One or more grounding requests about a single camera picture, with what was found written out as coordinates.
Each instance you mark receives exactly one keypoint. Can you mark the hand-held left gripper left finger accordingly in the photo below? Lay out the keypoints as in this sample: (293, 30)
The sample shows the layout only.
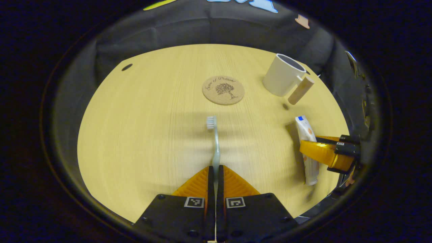
(211, 202)

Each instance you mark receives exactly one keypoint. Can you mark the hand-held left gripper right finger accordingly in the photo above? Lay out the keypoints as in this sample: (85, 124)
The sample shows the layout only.
(220, 202)

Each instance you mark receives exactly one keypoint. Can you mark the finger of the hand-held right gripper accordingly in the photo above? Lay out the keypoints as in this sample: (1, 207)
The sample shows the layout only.
(349, 139)
(347, 149)

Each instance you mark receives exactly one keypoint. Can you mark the white toothpaste tube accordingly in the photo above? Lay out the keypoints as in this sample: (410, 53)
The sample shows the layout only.
(305, 130)

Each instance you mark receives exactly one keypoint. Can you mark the pale blue toothbrush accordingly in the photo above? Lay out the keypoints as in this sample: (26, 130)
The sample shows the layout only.
(216, 145)

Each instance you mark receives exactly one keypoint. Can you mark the round cork coaster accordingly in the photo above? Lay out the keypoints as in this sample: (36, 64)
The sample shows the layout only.
(216, 96)

